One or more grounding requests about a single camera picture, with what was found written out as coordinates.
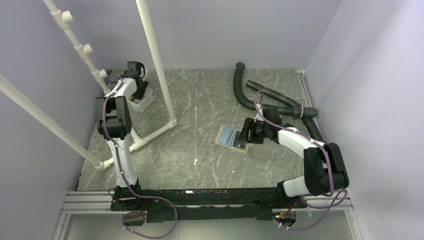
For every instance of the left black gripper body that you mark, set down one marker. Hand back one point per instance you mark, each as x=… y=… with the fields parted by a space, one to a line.
x=139 y=94

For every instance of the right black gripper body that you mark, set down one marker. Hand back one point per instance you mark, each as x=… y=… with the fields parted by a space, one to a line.
x=258 y=130

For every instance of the black credit card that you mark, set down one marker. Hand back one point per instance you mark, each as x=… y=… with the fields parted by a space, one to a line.
x=240 y=144

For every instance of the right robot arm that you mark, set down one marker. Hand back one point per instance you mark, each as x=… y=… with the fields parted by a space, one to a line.
x=324 y=170

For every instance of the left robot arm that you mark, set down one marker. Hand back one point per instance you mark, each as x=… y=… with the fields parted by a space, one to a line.
x=113 y=122

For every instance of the white plastic card tray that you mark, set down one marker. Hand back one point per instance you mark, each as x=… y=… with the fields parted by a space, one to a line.
x=140 y=105

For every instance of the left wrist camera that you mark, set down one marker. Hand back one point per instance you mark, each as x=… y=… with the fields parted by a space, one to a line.
x=135 y=70

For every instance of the white PVC pipe frame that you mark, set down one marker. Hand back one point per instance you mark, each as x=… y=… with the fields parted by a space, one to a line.
x=63 y=19

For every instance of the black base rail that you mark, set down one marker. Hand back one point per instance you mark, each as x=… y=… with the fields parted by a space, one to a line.
x=161 y=205

